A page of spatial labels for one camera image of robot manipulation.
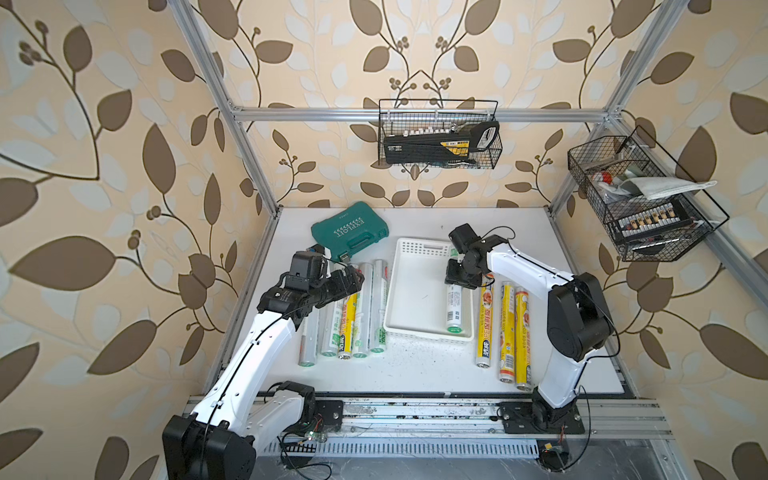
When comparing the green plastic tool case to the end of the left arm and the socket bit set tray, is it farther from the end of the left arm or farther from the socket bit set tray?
the socket bit set tray

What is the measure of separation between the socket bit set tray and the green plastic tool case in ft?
2.36

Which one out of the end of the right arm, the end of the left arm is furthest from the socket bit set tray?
the end of the left arm

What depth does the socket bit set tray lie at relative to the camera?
653mm
